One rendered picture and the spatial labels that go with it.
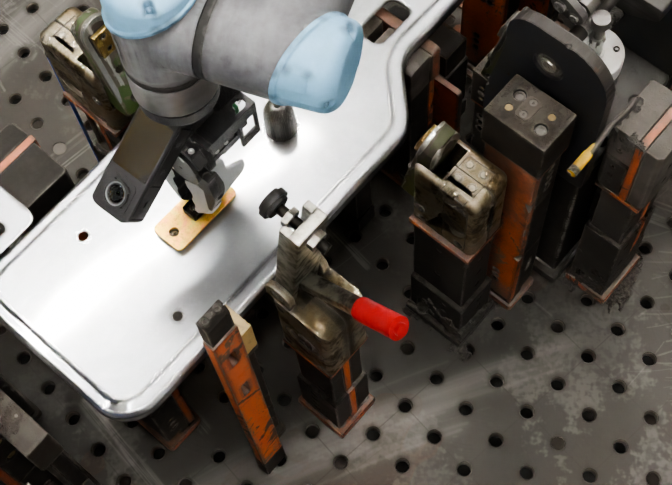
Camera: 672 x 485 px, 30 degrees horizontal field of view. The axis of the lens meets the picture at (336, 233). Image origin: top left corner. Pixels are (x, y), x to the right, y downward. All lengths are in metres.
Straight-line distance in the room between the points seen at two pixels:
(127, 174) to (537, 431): 0.62
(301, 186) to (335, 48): 0.37
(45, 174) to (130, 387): 0.26
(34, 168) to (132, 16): 0.44
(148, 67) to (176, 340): 0.33
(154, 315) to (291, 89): 0.37
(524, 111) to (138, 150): 0.35
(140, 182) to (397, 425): 0.52
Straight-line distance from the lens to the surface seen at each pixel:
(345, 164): 1.26
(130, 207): 1.09
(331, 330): 1.14
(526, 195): 1.24
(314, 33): 0.91
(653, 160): 1.20
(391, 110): 1.28
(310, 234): 0.99
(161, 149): 1.07
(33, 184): 1.32
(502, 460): 1.47
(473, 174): 1.17
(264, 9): 0.92
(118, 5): 0.92
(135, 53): 0.96
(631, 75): 1.36
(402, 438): 1.47
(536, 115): 1.15
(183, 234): 1.23
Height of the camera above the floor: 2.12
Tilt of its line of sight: 66 degrees down
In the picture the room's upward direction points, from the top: 7 degrees counter-clockwise
